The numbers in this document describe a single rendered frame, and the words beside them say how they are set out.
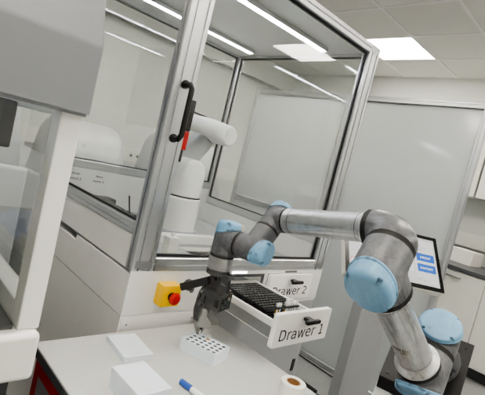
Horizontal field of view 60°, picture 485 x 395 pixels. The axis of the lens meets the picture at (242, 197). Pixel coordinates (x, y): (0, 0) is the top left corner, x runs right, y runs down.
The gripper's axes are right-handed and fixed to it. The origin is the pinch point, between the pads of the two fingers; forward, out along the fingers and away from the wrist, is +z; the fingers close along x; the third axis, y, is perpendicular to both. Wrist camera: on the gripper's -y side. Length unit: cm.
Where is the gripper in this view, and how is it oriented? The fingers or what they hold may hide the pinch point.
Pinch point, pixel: (197, 328)
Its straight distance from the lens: 137.9
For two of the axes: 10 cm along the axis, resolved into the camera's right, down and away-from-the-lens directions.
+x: 4.7, 0.4, 8.8
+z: -2.4, 9.7, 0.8
